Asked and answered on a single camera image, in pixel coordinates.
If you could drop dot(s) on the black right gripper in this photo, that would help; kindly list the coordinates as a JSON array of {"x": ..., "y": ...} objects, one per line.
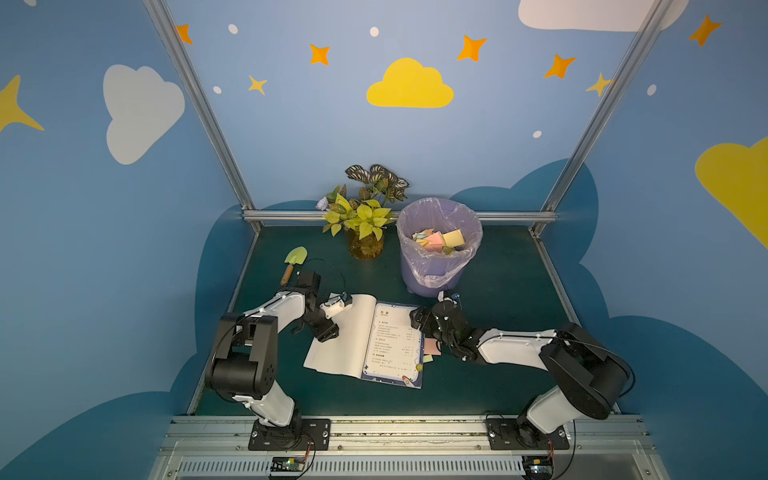
[{"x": 437, "y": 324}]

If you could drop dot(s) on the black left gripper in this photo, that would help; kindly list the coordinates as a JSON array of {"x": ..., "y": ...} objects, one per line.
[{"x": 324, "y": 324}]

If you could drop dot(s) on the pink sticky note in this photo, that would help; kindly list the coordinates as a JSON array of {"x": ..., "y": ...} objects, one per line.
[{"x": 431, "y": 347}]

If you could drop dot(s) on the book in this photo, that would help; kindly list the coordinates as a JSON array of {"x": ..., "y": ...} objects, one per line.
[{"x": 376, "y": 343}]

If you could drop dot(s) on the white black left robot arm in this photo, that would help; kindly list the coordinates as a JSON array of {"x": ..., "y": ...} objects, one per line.
[{"x": 244, "y": 363}]

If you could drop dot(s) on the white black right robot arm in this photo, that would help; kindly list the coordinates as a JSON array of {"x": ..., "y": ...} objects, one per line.
[{"x": 589, "y": 378}]

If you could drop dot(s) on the discarded sticky notes pile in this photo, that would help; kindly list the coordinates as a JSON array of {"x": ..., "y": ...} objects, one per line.
[{"x": 438, "y": 242}]

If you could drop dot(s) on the lilac bin liner bag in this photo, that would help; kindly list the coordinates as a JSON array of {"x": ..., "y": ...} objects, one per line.
[{"x": 420, "y": 258}]

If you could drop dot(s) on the purple trash bin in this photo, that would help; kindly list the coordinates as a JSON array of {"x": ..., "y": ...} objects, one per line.
[{"x": 433, "y": 282}]

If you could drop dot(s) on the glass vase with plants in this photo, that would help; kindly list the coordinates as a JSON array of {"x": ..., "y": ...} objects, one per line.
[{"x": 364, "y": 215}]

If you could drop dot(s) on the left controller board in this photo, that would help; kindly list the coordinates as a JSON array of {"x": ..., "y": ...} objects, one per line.
[{"x": 281, "y": 466}]

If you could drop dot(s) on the controller board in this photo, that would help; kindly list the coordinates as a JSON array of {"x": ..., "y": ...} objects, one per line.
[
  {"x": 537, "y": 467},
  {"x": 281, "y": 466}
]

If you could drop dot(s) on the right controller board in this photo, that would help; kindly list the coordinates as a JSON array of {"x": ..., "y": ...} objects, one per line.
[{"x": 537, "y": 467}]

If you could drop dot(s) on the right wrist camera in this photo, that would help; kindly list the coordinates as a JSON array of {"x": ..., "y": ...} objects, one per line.
[{"x": 449, "y": 295}]

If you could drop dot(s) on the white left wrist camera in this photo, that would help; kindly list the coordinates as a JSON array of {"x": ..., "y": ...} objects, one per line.
[{"x": 336, "y": 304}]

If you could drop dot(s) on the green trowel wooden handle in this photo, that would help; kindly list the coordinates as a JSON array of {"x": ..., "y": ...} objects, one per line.
[{"x": 296, "y": 256}]

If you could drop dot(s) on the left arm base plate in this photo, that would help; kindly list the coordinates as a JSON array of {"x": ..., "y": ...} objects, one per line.
[{"x": 300, "y": 434}]

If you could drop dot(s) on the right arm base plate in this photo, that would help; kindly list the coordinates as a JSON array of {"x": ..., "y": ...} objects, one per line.
[{"x": 508, "y": 434}]

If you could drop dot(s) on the aluminium front rail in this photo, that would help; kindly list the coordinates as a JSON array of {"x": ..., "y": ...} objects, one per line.
[{"x": 407, "y": 447}]

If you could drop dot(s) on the right aluminium upright post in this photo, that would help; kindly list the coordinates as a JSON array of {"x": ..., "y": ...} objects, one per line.
[{"x": 638, "y": 50}]

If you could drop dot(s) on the aluminium upright post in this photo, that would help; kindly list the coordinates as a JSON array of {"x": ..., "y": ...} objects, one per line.
[
  {"x": 638, "y": 50},
  {"x": 163, "y": 21}
]

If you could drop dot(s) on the left aluminium upright post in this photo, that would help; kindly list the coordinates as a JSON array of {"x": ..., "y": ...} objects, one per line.
[{"x": 163, "y": 21}]

